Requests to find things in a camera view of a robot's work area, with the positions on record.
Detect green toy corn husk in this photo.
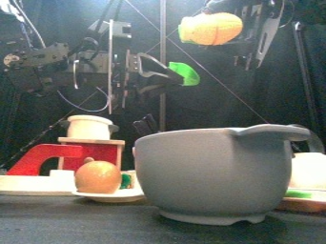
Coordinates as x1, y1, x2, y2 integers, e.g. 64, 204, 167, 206
167, 61, 202, 87

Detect yellow toy corn cob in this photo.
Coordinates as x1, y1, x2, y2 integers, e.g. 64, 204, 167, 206
176, 11, 244, 47

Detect small white toy pot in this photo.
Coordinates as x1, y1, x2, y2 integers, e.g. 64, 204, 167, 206
59, 114, 121, 141

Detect red wooden toy stove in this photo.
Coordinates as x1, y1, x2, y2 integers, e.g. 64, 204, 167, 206
5, 136, 127, 176

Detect large grey toy pot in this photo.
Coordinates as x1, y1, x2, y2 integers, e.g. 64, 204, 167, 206
132, 123, 313, 227

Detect small green toy piece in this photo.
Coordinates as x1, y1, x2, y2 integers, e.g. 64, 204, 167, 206
119, 173, 133, 191

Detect orange toy onion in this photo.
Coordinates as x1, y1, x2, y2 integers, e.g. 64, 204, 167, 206
73, 156, 123, 195

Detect small white plate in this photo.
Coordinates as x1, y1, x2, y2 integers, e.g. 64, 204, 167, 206
69, 187, 147, 204

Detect white block at right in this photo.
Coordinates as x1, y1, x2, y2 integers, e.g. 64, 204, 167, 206
288, 152, 326, 191

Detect white flat toy base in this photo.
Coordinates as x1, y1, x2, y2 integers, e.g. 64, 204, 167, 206
0, 169, 79, 196

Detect flat green toy leaf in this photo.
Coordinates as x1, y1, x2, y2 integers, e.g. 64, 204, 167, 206
284, 189, 313, 200

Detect wooden rimmed plate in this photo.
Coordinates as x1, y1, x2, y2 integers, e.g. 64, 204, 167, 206
274, 188, 326, 214

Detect thin metal frame pole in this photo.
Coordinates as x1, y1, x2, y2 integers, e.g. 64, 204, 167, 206
159, 0, 168, 133

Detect black frame post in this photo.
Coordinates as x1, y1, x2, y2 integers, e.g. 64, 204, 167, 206
291, 21, 321, 136

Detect thin arm cable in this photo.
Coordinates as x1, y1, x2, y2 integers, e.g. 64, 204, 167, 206
56, 86, 112, 113

